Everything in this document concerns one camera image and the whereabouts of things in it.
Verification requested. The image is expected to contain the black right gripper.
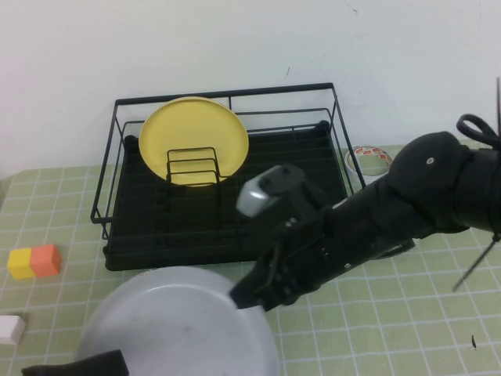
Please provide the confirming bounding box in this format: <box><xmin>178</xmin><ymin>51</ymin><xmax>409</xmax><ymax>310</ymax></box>
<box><xmin>229</xmin><ymin>195</ymin><xmax>353</xmax><ymax>313</ymax></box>

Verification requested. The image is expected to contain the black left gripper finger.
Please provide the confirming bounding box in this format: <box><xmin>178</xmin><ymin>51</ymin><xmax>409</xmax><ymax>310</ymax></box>
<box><xmin>21</xmin><ymin>350</ymin><xmax>130</xmax><ymax>376</ymax></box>

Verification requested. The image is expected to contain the grey round plate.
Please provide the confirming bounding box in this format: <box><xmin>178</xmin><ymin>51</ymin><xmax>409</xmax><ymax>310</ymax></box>
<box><xmin>74</xmin><ymin>266</ymin><xmax>281</xmax><ymax>376</ymax></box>

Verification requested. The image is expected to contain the yellow round plate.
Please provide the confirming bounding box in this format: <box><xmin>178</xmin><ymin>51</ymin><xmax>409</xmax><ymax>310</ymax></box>
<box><xmin>138</xmin><ymin>96</ymin><xmax>251</xmax><ymax>190</ymax></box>

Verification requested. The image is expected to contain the white foam block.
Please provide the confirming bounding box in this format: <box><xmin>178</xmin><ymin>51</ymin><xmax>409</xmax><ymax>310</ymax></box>
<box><xmin>0</xmin><ymin>315</ymin><xmax>27</xmax><ymax>346</ymax></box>

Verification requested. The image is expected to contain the orange cube block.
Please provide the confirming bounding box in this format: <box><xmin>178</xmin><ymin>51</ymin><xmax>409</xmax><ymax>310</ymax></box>
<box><xmin>30</xmin><ymin>244</ymin><xmax>63</xmax><ymax>278</ymax></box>

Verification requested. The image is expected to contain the yellow cube block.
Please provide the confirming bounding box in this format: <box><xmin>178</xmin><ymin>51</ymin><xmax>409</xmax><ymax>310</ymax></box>
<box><xmin>6</xmin><ymin>248</ymin><xmax>36</xmax><ymax>280</ymax></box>

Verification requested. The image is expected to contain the green checked tablecloth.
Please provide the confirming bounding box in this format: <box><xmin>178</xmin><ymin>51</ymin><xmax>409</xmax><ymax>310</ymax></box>
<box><xmin>0</xmin><ymin>139</ymin><xmax>501</xmax><ymax>376</ymax></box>

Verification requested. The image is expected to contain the white tape roll orange print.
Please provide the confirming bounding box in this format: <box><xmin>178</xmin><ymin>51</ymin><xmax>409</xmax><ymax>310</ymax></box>
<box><xmin>344</xmin><ymin>144</ymin><xmax>395</xmax><ymax>183</ymax></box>

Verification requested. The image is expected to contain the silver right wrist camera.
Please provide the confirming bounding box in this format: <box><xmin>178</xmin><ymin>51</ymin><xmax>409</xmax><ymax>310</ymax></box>
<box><xmin>236</xmin><ymin>164</ymin><xmax>314</xmax><ymax>217</ymax></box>

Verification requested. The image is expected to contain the black wire dish rack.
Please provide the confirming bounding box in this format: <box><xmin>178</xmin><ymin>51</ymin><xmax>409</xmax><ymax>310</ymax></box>
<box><xmin>89</xmin><ymin>81</ymin><xmax>371</xmax><ymax>273</ymax></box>

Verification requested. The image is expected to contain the black cable tie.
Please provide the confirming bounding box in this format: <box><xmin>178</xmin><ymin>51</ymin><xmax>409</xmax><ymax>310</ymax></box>
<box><xmin>452</xmin><ymin>230</ymin><xmax>501</xmax><ymax>293</ymax></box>

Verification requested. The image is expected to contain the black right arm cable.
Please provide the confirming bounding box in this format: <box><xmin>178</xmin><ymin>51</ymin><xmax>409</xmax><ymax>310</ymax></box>
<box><xmin>456</xmin><ymin>78</ymin><xmax>501</xmax><ymax>152</ymax></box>

